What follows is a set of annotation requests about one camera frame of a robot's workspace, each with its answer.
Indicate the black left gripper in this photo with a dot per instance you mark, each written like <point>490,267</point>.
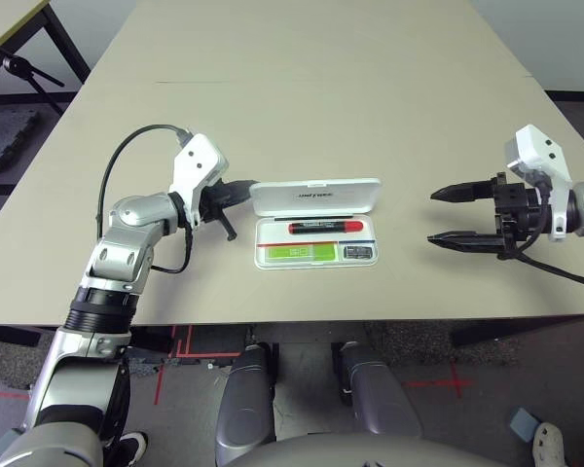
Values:
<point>214,202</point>

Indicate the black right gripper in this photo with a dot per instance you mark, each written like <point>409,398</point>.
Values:
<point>513,204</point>

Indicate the black marker with red cap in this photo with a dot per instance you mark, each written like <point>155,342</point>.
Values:
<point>321,226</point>

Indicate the white plastic pencil case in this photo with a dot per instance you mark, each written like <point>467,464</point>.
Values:
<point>350,194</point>

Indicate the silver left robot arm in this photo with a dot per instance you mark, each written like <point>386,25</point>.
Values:
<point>126,243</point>

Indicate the black table foot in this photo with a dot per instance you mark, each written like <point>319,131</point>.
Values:
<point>482,333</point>
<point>10,335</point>

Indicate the grey robot right leg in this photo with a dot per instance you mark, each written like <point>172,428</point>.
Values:
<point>375,389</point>

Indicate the grey robot leg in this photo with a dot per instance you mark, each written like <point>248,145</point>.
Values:
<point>375,389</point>
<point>245,408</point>

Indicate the grey robot left leg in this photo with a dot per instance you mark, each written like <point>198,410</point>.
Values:
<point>245,408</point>

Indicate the blue grey floor object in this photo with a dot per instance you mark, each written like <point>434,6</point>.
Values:
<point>524,422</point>

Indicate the black foam floor mat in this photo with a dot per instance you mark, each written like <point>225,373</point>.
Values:
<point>5,141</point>

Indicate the white clog shoe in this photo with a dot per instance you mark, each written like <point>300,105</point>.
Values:
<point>549,442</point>

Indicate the black sneaker white sole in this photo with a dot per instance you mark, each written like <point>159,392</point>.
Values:
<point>134,445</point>

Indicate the grey robot torso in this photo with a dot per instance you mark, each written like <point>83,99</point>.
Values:
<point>370,452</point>

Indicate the black tripod stand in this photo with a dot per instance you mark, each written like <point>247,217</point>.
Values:
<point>14,63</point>

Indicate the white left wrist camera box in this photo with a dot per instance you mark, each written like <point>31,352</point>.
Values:
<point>197,155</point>

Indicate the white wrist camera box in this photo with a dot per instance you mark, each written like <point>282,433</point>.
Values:
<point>197,155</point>
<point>535,146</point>

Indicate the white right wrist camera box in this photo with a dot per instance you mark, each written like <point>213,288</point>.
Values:
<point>535,146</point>

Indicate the olive side table black frame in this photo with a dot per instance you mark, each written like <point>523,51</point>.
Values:
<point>5,24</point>

